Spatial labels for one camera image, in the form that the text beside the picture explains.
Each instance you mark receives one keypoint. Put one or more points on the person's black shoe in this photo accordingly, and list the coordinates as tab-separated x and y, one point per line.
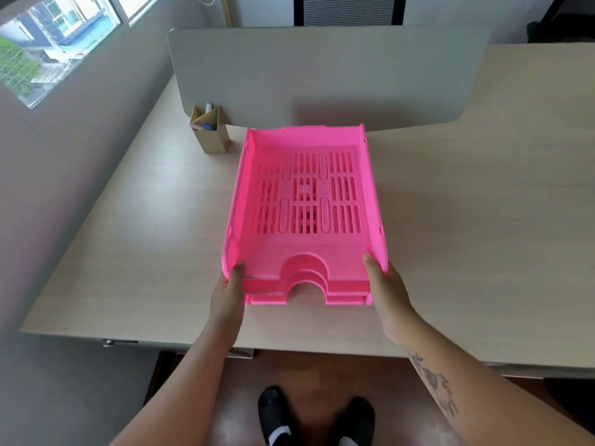
355	420
276	415

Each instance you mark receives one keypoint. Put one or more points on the black chair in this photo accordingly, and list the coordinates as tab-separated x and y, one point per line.
565	27

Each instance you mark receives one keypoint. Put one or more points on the black framed grey panel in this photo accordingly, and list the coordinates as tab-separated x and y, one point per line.
348	9

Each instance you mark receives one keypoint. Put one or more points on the person's left forearm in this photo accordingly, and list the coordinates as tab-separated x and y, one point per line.
186	394

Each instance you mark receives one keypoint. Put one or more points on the pink plastic document tray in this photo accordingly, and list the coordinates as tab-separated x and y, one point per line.
304	199
346	287
346	300

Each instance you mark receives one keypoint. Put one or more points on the person's right hand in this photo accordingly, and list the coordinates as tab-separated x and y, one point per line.
389	304

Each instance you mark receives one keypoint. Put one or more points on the person's left black shoe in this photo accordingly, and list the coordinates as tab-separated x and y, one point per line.
276	415

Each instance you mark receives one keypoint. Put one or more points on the person's right forearm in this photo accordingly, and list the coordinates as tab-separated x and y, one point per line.
474	390

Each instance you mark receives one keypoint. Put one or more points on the person's right thumb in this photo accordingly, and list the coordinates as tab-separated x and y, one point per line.
374	274

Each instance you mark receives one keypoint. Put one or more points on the grey desk divider panel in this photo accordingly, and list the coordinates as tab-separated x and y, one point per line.
325	74

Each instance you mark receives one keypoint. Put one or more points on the window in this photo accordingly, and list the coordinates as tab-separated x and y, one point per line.
51	37

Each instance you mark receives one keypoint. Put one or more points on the blue pen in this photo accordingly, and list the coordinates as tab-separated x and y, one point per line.
207	126

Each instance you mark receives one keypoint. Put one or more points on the person's right black shoe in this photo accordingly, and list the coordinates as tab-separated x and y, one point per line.
355	420

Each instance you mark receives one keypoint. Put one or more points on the person's left hand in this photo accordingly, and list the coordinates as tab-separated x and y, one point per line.
226	305

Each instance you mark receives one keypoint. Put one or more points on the metal desk bracket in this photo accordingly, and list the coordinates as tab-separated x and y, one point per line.
116	342

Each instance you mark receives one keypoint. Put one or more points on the cardboard pen holder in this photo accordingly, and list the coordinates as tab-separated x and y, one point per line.
214	136

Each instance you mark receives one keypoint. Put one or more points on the person's left thumb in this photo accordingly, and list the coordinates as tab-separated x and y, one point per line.
237	275

